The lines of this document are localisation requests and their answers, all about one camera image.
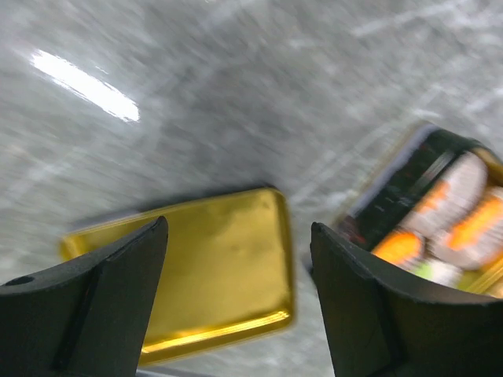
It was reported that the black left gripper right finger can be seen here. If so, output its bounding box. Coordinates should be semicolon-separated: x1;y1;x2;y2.
310;222;502;376

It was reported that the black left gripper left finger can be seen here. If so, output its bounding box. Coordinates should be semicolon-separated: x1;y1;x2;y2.
1;217;168;376

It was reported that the gold tin lid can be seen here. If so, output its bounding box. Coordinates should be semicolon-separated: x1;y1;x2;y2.
59;188;296;365

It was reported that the black gold cookie tin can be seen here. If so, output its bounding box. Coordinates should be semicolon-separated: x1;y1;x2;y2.
333;123;502;298

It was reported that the green macaron cookie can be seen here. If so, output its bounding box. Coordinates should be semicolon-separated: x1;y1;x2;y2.
413;260;434;281

